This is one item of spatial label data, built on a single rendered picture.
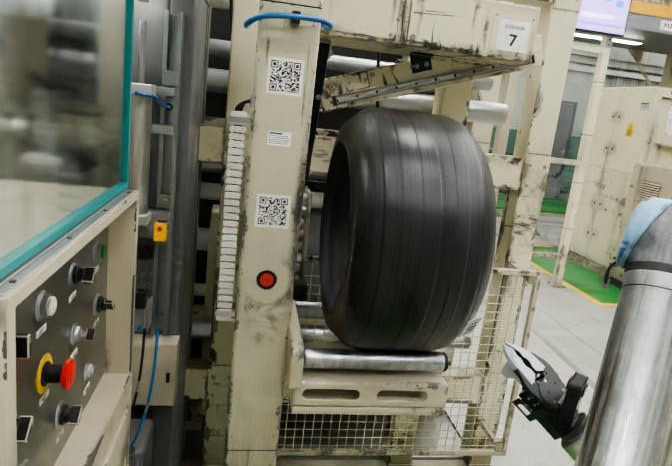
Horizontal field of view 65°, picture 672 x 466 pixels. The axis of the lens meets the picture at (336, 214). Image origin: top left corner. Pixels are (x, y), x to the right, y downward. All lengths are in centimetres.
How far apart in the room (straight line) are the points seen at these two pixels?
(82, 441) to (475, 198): 81
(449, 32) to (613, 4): 395
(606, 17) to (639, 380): 468
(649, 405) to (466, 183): 51
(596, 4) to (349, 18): 401
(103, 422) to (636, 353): 83
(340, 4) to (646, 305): 99
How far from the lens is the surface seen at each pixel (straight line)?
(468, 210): 107
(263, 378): 132
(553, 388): 120
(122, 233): 106
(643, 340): 83
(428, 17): 149
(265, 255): 119
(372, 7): 145
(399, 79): 160
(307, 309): 147
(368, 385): 124
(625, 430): 82
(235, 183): 117
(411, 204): 102
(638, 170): 590
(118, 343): 114
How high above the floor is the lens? 146
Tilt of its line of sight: 12 degrees down
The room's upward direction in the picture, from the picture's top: 7 degrees clockwise
